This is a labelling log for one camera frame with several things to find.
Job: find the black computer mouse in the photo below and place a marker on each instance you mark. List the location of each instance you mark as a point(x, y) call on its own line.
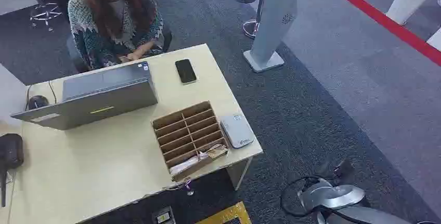
point(38, 102)

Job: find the black smartphone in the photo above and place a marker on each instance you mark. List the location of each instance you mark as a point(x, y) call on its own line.
point(185, 71)

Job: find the grey laptop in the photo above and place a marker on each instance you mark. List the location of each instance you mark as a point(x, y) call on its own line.
point(103, 103)

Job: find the patterned card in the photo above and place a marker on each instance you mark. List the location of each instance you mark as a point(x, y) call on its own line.
point(217, 152)

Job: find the red floor tape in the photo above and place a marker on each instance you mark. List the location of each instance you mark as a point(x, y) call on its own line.
point(382, 19)

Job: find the pale card bundle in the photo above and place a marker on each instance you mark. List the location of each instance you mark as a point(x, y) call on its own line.
point(187, 164)

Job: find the grey standing sign panel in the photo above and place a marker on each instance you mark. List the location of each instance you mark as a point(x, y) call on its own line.
point(275, 19)

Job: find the yellow floor frame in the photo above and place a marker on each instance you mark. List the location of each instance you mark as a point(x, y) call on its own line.
point(227, 215)

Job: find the person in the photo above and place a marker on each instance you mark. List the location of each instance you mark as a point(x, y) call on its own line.
point(100, 36)

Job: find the tall white planter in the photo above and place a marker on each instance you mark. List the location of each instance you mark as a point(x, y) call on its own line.
point(406, 3)

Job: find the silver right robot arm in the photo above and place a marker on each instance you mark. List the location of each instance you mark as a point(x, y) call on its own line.
point(330, 196)

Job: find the black floor socket box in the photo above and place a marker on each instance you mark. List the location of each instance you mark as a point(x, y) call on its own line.
point(163, 216)

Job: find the pale desk leg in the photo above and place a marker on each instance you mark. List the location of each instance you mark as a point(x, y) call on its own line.
point(239, 174)

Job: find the person's hand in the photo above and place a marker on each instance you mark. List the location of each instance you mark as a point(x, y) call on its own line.
point(132, 56)

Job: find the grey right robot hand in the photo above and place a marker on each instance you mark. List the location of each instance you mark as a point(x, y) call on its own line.
point(342, 172)

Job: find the grey card reader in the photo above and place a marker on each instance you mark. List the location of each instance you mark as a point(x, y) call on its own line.
point(237, 131)

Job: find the wooden slotted card box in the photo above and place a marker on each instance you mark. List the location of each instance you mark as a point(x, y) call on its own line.
point(179, 136)

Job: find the small hanging key tag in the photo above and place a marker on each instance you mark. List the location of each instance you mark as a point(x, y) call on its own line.
point(189, 188)

